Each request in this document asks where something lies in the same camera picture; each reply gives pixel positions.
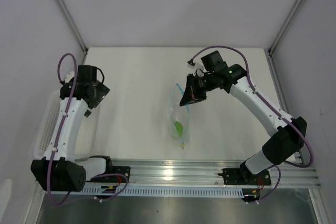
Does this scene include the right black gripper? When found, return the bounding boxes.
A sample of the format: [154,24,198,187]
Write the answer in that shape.
[180,73,217,107]

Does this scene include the clear zip top bag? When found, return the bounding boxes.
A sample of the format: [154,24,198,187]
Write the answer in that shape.
[167,83,190,150]

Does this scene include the green toy vegetable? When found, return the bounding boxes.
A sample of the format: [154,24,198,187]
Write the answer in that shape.
[174,121,184,137]

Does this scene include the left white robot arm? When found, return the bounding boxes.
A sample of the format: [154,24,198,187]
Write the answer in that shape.
[30,65,114,192]

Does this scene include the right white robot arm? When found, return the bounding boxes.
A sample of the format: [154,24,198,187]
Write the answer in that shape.
[180,50,307,184]

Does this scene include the white perforated plastic basket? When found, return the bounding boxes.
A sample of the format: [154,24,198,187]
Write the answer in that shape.
[33,90,100,159]

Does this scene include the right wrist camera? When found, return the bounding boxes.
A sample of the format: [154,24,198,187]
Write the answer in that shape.
[187,61,204,71]

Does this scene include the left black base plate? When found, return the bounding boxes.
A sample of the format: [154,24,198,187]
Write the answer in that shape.
[103,166,131,184]

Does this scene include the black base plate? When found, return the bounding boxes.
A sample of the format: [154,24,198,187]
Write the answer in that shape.
[218,168,271,186]
[103,166,131,184]

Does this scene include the white slotted cable duct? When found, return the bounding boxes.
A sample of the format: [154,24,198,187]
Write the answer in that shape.
[81,185,244,198]

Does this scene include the aluminium mounting rail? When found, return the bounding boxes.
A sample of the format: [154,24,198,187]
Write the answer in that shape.
[35,158,322,190]

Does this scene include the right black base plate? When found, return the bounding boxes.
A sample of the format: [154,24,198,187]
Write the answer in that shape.
[218,168,271,186]

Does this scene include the left aluminium frame post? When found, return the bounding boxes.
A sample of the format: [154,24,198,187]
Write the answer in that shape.
[54,0,88,54]

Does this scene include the aluminium frame post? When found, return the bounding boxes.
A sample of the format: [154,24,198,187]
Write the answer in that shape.
[267,0,322,53]
[54,0,88,54]

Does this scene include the right aluminium frame post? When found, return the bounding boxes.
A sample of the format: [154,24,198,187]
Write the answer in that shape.
[267,0,322,53]

